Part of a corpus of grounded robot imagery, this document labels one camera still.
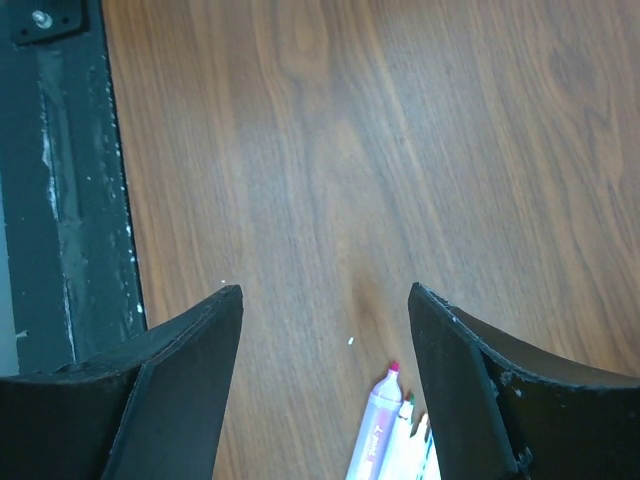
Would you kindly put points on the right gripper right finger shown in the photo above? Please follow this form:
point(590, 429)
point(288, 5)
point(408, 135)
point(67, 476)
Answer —
point(501, 408)

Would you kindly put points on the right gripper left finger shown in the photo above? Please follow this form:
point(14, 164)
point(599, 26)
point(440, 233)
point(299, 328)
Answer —
point(151, 407)

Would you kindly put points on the purple pink highlighter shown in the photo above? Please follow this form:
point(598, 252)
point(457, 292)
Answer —
point(381, 410)

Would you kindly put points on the green cap acrylic marker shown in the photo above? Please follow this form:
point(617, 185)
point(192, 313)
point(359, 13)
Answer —
point(423, 463)

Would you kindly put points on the grey marker near right gripper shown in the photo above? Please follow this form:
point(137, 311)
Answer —
point(392, 465)

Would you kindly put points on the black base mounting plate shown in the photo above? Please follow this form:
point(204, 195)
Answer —
point(70, 282)

